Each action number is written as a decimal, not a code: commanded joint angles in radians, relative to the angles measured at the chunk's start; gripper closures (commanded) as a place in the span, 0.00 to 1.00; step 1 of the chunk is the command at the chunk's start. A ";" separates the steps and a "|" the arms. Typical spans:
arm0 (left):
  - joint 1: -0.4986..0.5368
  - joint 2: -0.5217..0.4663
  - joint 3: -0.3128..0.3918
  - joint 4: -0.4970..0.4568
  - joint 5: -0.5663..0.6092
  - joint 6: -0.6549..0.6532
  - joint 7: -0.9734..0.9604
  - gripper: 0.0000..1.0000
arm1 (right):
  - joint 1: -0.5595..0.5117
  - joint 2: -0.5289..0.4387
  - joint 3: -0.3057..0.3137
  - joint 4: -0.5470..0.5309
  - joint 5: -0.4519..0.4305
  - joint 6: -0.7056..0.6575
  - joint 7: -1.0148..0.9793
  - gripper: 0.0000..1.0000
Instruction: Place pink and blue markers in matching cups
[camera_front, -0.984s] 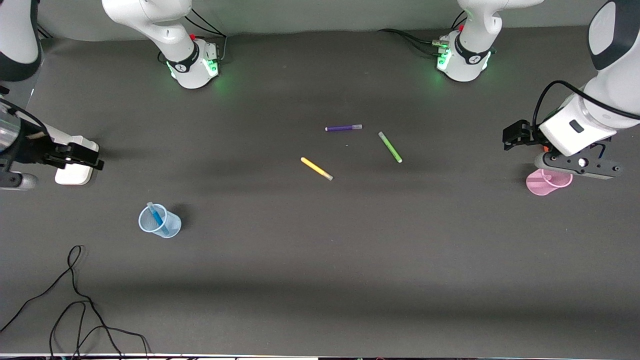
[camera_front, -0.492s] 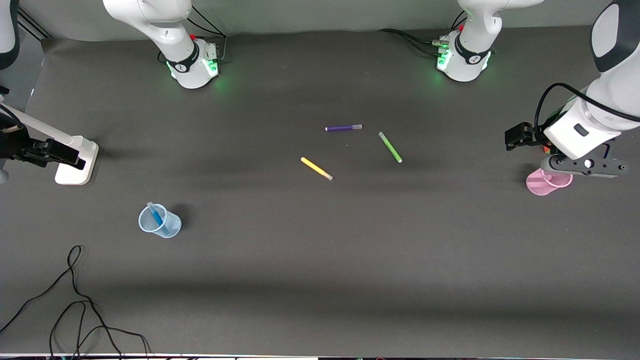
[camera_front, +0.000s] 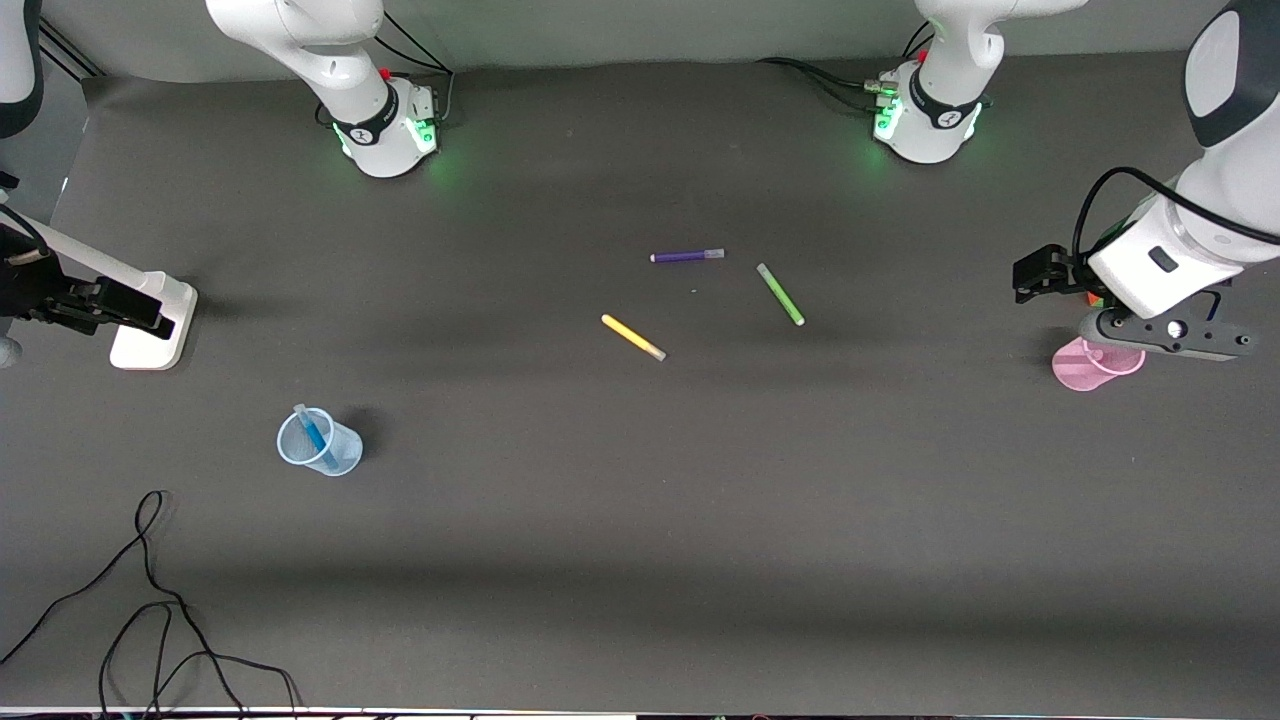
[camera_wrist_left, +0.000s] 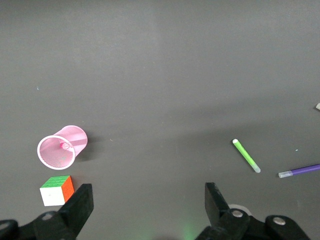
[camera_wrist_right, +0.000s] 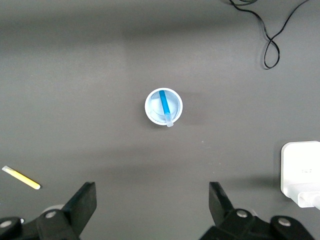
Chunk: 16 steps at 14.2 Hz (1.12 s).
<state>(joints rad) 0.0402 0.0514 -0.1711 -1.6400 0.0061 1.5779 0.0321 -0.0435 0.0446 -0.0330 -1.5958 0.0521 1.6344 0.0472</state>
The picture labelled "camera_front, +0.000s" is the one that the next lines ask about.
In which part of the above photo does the translucent blue plastic cup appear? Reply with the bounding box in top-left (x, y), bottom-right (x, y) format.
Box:
top-left (277, 407), bottom-right (364, 477)

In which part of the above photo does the blue marker pen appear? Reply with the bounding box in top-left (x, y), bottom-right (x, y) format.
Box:
top-left (293, 403), bottom-right (341, 471)

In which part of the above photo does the translucent pink plastic cup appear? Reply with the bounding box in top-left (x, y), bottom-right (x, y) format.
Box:
top-left (1052, 337), bottom-right (1147, 392)

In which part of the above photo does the white desk lamp stand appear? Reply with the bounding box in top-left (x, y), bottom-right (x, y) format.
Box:
top-left (0, 205), bottom-right (199, 371)

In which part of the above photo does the black aluminium rail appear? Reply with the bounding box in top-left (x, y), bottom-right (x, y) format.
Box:
top-left (35, 15), bottom-right (101, 79)

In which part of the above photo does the thin black loose cable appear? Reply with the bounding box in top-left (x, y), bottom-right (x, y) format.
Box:
top-left (0, 490), bottom-right (301, 720)

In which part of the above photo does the yellow marker pen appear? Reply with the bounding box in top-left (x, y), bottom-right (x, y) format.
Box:
top-left (600, 313), bottom-right (668, 363)

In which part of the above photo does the green marker pen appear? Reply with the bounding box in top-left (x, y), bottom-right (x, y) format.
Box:
top-left (755, 262), bottom-right (806, 327)

